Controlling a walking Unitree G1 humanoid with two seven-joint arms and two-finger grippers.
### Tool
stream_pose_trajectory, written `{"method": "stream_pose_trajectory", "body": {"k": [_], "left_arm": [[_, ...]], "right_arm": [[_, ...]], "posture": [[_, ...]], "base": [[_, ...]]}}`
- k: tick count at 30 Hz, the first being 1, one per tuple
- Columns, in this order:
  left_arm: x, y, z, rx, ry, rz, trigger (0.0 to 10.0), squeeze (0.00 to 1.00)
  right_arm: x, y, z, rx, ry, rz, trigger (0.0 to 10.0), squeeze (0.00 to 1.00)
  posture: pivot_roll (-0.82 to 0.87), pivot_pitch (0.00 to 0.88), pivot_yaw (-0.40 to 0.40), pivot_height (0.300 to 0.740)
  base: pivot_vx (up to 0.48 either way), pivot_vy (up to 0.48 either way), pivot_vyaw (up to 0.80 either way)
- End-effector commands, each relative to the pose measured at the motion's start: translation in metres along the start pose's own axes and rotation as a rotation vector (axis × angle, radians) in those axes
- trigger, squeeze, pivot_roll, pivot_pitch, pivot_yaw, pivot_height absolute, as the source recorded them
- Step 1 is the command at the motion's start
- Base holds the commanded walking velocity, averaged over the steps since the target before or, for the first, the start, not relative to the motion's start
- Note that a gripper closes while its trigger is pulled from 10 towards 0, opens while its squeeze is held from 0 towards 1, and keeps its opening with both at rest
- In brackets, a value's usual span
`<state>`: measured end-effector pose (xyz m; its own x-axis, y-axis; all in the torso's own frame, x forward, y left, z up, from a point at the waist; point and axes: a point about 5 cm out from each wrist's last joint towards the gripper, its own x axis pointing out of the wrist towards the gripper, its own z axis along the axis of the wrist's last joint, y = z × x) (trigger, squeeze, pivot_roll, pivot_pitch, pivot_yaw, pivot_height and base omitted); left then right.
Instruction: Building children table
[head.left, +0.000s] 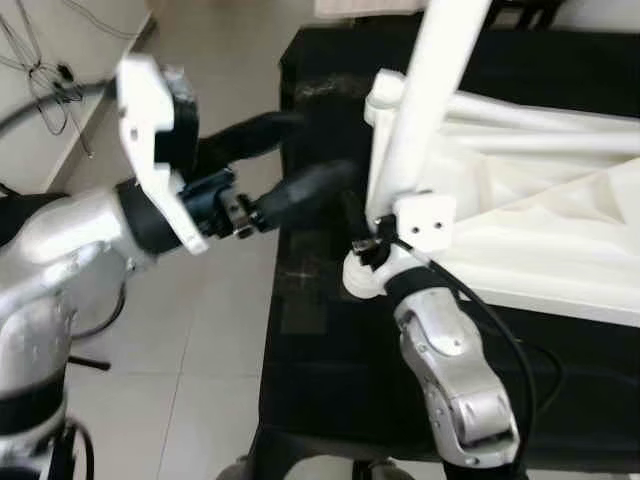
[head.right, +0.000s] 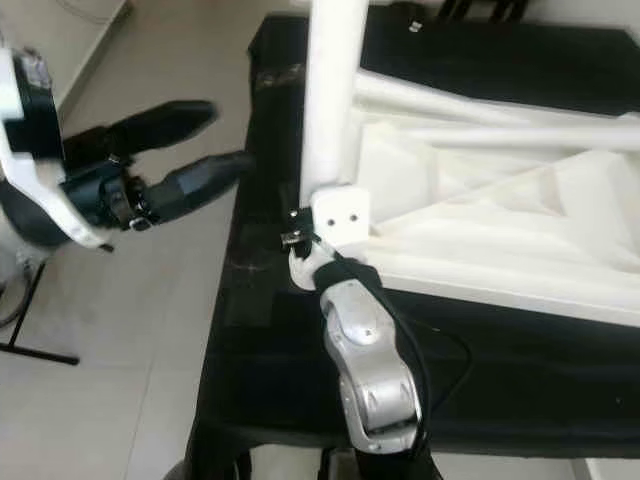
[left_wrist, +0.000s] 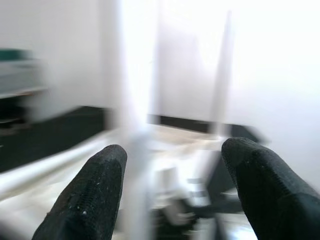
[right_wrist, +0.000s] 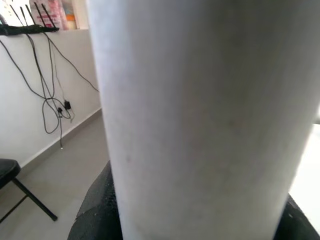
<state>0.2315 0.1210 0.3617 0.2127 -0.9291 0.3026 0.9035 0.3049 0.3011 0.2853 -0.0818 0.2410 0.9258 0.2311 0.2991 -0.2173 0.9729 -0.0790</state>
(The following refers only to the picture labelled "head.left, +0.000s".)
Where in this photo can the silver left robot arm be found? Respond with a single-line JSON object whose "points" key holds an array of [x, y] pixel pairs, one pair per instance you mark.
{"points": [[50, 250]]}

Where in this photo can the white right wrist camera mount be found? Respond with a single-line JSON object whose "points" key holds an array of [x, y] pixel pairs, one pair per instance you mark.
{"points": [[428, 218]]}

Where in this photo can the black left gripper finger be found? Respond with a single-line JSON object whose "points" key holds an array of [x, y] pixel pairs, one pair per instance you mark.
{"points": [[250, 137], [310, 188]]}

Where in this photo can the black chair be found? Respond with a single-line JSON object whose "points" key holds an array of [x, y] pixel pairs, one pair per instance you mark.
{"points": [[90, 362]]}

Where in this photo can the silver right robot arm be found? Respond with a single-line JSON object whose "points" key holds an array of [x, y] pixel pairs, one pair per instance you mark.
{"points": [[460, 390]]}

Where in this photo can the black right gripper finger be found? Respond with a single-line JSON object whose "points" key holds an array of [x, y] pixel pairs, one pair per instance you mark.
{"points": [[355, 212]]}

